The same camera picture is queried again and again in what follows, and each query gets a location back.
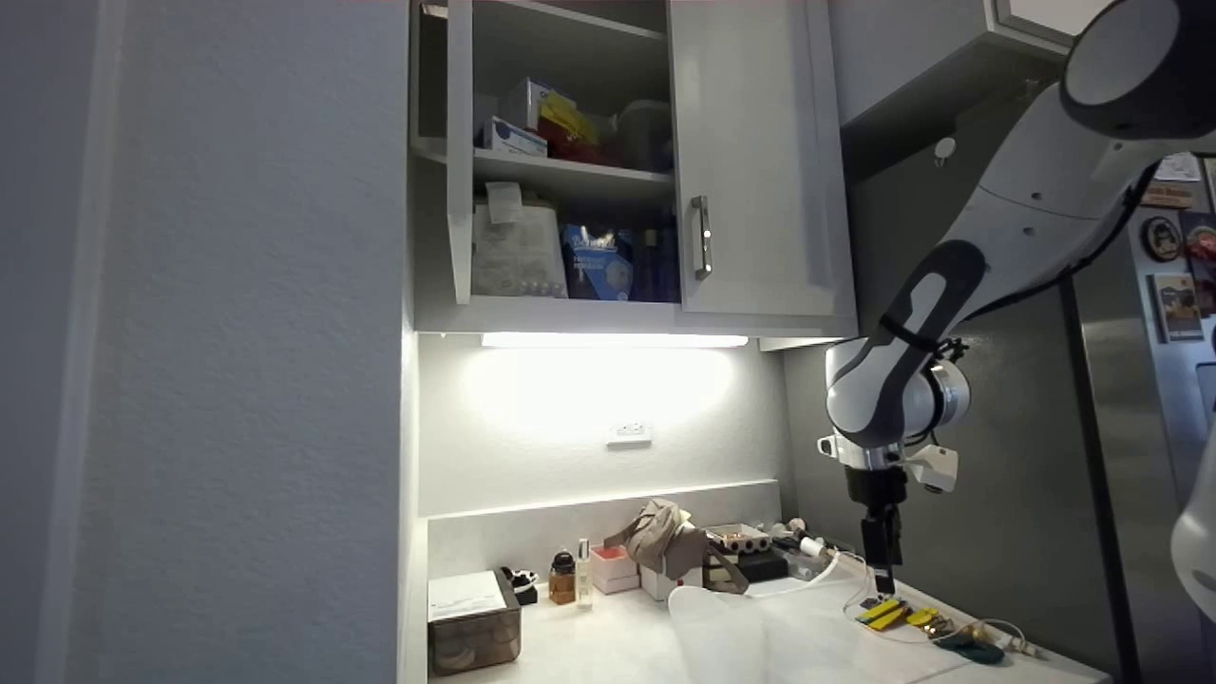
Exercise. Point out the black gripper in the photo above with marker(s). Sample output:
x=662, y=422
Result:
x=876, y=492

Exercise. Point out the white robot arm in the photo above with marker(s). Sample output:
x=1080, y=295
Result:
x=1038, y=204

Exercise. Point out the under-cabinet light strip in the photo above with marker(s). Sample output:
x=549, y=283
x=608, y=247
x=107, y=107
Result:
x=611, y=338

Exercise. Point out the white cabinet door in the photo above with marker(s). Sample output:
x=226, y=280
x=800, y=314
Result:
x=462, y=155

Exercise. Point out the small glass jar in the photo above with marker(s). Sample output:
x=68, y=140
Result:
x=810, y=551

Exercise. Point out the dark box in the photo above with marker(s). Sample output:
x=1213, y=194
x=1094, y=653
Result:
x=760, y=558

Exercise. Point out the stainless steel refrigerator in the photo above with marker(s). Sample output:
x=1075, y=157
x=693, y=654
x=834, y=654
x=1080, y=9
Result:
x=1010, y=532

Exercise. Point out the small brown object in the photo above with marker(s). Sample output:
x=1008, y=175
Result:
x=723, y=570

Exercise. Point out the pink white box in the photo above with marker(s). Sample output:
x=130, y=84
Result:
x=611, y=570

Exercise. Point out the small clear bottle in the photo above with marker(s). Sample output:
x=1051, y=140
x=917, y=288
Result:
x=582, y=575

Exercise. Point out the amber glass bottle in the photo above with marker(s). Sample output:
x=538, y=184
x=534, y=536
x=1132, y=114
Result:
x=565, y=578

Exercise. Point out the small black object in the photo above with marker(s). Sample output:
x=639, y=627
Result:
x=516, y=588

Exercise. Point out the Los Angeles poster magnet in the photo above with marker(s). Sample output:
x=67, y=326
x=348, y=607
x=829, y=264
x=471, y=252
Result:
x=1176, y=304

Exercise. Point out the brown box white lid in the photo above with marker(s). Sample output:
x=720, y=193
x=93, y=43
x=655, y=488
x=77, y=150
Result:
x=471, y=627

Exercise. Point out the round dark magnet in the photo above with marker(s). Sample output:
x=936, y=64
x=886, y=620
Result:
x=1161, y=237

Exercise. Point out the red pink magnet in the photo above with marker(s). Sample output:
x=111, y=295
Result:
x=1203, y=260

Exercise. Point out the brown strip magnet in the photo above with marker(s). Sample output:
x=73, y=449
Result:
x=1169, y=199

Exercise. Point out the clear plastic container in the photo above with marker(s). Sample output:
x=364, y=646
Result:
x=644, y=133

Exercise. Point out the yellow red package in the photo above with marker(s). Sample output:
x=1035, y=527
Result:
x=568, y=128

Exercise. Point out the small white blue box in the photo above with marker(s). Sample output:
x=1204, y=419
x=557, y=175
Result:
x=511, y=140

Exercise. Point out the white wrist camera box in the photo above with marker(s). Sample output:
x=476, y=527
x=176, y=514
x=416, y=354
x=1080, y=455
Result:
x=932, y=465

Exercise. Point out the white wall outlet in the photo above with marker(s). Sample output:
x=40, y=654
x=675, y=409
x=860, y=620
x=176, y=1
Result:
x=629, y=437

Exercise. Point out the white wall cabinet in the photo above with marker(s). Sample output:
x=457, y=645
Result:
x=571, y=316

